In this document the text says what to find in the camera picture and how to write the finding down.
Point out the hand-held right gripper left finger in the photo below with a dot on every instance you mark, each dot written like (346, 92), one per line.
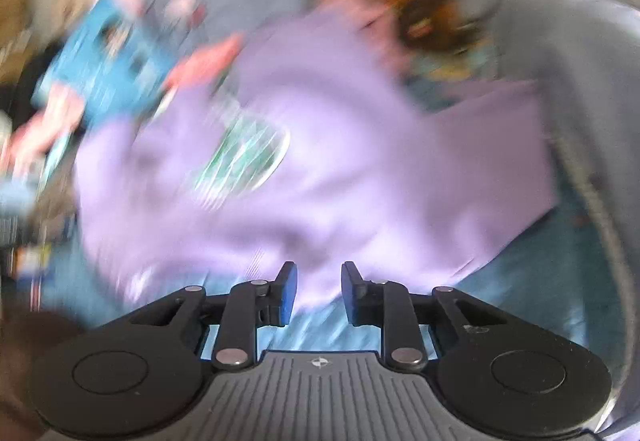
(287, 293)

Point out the blue patterned bedspread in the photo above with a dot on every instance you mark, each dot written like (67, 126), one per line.
(540, 281)

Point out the blue cartoon print pillow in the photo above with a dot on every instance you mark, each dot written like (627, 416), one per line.
(105, 56)

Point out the grey duvet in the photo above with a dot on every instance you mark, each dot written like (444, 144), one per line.
(565, 46)

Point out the red panda plush toy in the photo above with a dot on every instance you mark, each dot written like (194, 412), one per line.
(420, 6)

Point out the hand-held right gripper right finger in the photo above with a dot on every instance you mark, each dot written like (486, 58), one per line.
(351, 293)

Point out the lilac sweatshirt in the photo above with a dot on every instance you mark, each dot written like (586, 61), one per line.
(360, 171)

